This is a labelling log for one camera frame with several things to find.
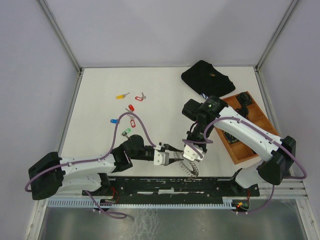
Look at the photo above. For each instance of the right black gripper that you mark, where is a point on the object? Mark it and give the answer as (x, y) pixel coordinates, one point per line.
(203, 146)

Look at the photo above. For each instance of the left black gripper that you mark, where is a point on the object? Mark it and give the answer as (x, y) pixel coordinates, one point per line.
(170, 147)

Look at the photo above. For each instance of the metal disc with keyrings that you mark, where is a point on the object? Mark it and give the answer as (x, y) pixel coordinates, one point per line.
(190, 168)

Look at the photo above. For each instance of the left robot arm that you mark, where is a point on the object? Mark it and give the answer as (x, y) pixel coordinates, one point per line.
(53, 175)

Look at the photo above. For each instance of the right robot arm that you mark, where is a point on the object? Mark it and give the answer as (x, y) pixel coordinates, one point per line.
(277, 154)

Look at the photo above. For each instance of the patterned item in tray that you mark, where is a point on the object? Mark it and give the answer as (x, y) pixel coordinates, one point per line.
(230, 138)

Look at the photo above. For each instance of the green tagged key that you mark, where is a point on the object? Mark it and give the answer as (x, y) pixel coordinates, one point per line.
(126, 132)

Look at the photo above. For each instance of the black folded cloth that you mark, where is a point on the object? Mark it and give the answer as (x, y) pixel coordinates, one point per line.
(205, 80)

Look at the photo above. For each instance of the wooden compartment tray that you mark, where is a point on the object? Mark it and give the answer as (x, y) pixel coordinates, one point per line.
(251, 127)

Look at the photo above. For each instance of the solid red tagged key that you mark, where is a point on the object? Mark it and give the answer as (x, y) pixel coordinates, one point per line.
(130, 108)

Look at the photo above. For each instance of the black round item in tray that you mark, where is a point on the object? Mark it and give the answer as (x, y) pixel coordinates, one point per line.
(244, 99)

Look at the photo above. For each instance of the red open tagged key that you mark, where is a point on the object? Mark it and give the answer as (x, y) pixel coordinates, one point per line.
(141, 97)

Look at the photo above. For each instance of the blue tagged key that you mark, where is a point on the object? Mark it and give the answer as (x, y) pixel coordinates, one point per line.
(116, 120)

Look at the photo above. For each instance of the yellow tagged key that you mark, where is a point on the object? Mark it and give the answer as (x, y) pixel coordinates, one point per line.
(122, 96)

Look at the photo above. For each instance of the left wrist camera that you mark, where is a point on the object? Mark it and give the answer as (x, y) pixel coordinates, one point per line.
(161, 155)

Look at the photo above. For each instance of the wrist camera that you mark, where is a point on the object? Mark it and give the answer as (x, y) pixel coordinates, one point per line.
(193, 153)
(161, 155)

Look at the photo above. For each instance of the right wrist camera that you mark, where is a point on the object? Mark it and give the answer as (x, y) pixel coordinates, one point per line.
(193, 153)

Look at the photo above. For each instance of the red frame tagged key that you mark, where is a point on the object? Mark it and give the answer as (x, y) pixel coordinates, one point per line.
(132, 121)

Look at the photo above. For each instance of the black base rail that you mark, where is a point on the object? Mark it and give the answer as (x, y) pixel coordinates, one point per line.
(121, 186)

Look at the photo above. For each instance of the white slotted cable duct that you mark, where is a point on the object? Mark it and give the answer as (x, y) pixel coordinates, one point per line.
(141, 201)

